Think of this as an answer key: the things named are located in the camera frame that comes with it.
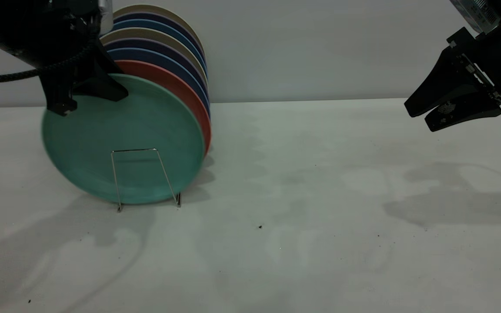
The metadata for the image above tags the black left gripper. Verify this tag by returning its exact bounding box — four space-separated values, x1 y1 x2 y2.
0 0 128 117

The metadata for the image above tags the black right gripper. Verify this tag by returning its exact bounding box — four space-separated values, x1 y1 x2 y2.
404 13 501 132

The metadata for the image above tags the green round plate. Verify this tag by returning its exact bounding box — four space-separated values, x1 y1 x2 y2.
42 73 205 205

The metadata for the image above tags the navy blue round plate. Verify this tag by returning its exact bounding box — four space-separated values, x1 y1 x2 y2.
108 48 210 116

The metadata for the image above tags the dark purple round plate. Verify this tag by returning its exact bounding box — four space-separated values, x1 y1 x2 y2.
114 13 206 59
105 39 209 94

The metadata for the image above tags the beige round plate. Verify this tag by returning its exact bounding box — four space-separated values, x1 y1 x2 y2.
114 5 205 50
101 28 208 85

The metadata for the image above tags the pink round plate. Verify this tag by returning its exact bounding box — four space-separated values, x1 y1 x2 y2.
116 60 211 155

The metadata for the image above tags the teal blue round plate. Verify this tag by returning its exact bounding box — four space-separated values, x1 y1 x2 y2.
112 20 207 72

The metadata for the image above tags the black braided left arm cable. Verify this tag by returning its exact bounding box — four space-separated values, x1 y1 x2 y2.
0 37 99 83

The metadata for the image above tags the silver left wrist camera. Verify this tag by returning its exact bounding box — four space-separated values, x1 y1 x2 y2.
98 0 114 35

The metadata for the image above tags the metal wire plate rack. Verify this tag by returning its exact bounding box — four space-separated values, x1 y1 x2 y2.
111 148 182 213

